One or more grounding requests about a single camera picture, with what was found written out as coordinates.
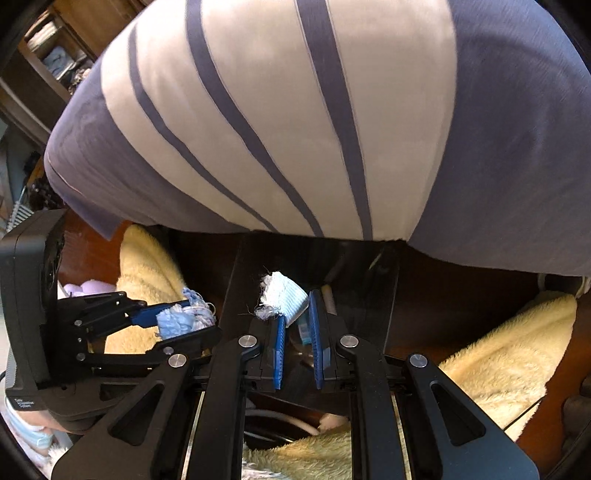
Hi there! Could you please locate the light blue frayed cloth scrap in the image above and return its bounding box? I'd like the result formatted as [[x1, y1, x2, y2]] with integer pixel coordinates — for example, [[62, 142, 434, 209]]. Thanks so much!
[[156, 287, 216, 340]]

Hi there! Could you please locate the white blue cloth scrap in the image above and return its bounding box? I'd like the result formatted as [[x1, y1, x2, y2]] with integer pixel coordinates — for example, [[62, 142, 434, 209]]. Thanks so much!
[[254, 271, 308, 327]]

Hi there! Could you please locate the black trash bin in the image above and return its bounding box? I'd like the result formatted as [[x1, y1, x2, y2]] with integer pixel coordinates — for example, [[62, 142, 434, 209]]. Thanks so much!
[[205, 233, 398, 437]]

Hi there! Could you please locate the cream fluffy rug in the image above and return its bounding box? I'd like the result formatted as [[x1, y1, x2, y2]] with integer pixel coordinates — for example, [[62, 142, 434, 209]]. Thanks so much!
[[116, 225, 577, 479]]

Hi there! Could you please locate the blue white striped bedspread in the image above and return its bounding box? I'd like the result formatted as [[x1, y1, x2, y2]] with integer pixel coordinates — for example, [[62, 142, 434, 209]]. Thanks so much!
[[44, 1, 590, 276]]

